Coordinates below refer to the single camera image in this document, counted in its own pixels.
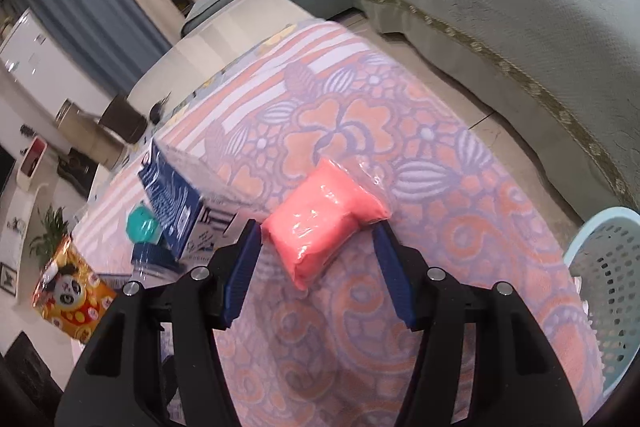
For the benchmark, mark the grey-green sofa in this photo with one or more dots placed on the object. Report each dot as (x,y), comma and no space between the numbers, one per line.
(450,2)

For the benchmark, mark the pink packet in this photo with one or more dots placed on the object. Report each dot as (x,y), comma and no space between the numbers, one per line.
(316,220)

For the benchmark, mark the white and red bin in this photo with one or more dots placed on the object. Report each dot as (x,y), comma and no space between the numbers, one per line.
(31,164)

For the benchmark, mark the dark brown stool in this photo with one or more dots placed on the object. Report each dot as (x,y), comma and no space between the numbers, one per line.
(122,117)

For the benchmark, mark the panda print snack bag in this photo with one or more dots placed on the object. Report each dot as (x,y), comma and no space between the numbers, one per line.
(68,297)

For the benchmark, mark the floral patterned blanket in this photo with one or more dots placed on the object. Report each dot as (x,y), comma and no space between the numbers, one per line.
(345,187)

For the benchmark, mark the blue curtain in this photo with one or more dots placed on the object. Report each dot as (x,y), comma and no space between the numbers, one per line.
(75,7)

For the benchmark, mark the white cabinet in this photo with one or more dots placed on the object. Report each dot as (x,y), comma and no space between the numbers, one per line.
(27,44)

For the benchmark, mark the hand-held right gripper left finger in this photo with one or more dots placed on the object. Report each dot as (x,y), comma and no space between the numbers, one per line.
(244,263)

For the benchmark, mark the potted green plant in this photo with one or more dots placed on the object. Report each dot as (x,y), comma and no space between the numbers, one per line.
(49,227)

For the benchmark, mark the small black object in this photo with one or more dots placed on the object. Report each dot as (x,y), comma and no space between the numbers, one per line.
(158,109)

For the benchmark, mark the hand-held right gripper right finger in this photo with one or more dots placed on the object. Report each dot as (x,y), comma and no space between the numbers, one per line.
(396,274)

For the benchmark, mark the light blue perforated basket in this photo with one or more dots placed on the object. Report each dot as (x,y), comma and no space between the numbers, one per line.
(606,292)

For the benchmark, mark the blue and white carton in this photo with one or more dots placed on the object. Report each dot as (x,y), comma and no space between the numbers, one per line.
(176,202)

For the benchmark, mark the dark blue flat box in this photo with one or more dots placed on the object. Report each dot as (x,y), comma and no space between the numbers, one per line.
(152,257)

